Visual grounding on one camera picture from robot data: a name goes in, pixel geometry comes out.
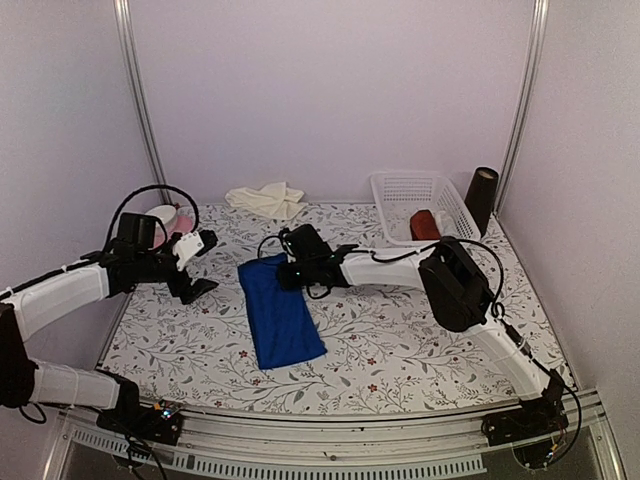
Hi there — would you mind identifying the blue microfibre towel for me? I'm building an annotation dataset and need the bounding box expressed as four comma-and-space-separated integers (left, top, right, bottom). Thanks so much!
237, 253, 327, 370

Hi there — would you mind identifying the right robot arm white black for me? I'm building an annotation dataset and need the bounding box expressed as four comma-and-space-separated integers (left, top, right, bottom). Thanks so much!
277, 224, 566, 436

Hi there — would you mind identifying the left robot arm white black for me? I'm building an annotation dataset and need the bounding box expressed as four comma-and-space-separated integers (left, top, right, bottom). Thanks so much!
1, 213, 218, 434

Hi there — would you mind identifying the white teacup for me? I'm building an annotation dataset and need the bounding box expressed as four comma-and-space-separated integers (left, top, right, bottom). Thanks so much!
146, 205, 178, 233

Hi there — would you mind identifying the pink saucer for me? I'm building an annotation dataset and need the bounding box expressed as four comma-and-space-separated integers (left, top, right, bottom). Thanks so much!
153, 215, 193, 248

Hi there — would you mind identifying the cream crumpled cloth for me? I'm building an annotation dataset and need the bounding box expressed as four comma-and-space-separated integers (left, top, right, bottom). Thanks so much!
225, 182, 307, 220

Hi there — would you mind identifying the white perforated plastic basket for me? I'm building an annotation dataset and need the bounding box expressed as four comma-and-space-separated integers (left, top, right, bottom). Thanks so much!
369, 171, 481, 247

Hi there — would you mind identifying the red-brown rolled towel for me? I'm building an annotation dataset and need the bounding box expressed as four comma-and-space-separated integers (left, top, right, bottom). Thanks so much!
409, 209, 441, 241

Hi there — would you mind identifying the floral patterned table mat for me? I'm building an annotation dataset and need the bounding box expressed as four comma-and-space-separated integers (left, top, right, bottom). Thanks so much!
99, 202, 571, 416

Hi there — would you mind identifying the clear plastic item in basket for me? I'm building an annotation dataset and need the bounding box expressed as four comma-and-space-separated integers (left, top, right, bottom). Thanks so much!
433, 210, 456, 236

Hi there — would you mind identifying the dark brown cylinder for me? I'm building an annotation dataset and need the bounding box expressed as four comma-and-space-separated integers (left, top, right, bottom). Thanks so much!
464, 167, 499, 237

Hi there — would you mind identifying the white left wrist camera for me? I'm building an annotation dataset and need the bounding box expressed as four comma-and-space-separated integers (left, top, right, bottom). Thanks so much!
171, 230, 218, 271

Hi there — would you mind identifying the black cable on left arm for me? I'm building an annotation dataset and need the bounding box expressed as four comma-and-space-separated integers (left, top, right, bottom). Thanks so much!
105, 183, 201, 251

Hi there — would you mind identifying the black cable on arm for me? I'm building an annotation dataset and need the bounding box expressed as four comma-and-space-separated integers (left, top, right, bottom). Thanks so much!
257, 227, 584, 451
105, 183, 201, 251

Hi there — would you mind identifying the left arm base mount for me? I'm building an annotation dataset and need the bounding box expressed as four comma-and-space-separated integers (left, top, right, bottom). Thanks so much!
96, 401, 184, 446

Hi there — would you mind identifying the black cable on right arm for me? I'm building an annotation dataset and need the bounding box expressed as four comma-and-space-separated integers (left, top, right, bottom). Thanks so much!
257, 227, 584, 451

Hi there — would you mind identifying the aluminium front rail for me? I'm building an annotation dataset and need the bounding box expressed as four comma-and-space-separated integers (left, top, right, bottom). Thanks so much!
43, 390, 632, 479

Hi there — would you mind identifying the left aluminium frame post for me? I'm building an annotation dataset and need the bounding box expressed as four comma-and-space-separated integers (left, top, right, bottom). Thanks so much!
113, 0, 167, 184

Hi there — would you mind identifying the aluminium frame post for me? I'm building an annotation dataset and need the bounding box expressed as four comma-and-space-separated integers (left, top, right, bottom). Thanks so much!
494, 0, 550, 217
113, 0, 167, 184

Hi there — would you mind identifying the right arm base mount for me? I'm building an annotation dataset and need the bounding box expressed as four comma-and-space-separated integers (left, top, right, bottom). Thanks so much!
481, 407, 569, 446

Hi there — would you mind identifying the right aluminium frame post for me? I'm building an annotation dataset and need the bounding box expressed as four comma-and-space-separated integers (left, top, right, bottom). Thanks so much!
494, 0, 550, 217

